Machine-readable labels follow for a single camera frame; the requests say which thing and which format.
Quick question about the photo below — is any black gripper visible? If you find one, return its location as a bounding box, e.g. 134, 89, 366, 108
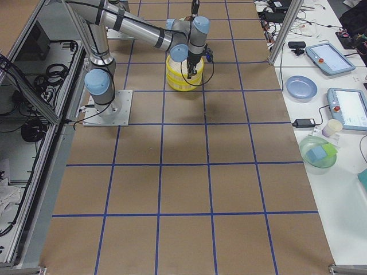
186, 44, 214, 79

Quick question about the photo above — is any yellow rimmed steamer basket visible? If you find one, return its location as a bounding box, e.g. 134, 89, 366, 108
166, 55, 204, 83

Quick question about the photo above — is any yellow rimmed centre steamer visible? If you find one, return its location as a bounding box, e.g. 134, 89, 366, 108
166, 75, 202, 92

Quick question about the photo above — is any blue plate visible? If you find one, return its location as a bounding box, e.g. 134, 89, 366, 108
286, 75, 318, 103

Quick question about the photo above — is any black webcam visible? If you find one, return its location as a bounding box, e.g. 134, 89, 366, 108
288, 41, 306, 56

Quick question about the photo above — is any black power adapter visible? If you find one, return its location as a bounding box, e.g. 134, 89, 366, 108
292, 119, 317, 128

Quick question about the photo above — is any teach pendant tablet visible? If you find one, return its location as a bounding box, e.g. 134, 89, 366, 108
327, 88, 366, 131
305, 42, 356, 75

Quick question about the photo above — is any blue sponge block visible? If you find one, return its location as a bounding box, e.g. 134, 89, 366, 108
306, 146, 327, 163

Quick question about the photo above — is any clear green bowl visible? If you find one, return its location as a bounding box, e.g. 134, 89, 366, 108
299, 136, 338, 175

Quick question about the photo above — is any paper cup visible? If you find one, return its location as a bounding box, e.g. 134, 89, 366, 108
322, 119, 343, 138

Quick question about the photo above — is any green sponge block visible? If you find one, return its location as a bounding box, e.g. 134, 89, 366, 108
321, 143, 338, 158

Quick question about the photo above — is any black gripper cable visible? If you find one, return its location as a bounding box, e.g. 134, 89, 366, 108
189, 0, 216, 87

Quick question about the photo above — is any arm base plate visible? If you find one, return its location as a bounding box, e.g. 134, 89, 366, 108
83, 90, 133, 127

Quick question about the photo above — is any aluminium frame post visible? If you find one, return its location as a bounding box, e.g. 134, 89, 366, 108
268, 0, 304, 65

